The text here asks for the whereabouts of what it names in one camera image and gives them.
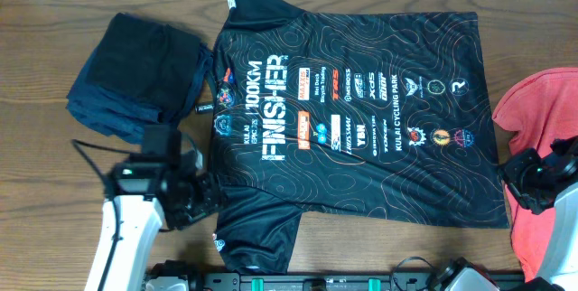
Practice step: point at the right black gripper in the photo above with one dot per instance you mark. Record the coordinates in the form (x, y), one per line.
(513, 173)

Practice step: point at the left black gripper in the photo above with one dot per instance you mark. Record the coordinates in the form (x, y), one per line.
(210, 202)

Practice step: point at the black jersey with orange contour lines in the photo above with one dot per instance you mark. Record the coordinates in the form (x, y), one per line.
(376, 115)

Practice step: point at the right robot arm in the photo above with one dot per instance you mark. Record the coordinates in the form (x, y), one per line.
(558, 270)

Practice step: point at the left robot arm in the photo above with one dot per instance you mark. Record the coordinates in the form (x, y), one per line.
(148, 198)

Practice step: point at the folded dark navy clothes stack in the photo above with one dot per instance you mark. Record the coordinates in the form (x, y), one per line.
(141, 73)

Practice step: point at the red shirt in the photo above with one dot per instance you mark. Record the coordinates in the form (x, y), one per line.
(538, 110)

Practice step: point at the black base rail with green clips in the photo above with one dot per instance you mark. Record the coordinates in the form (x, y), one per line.
(316, 282)

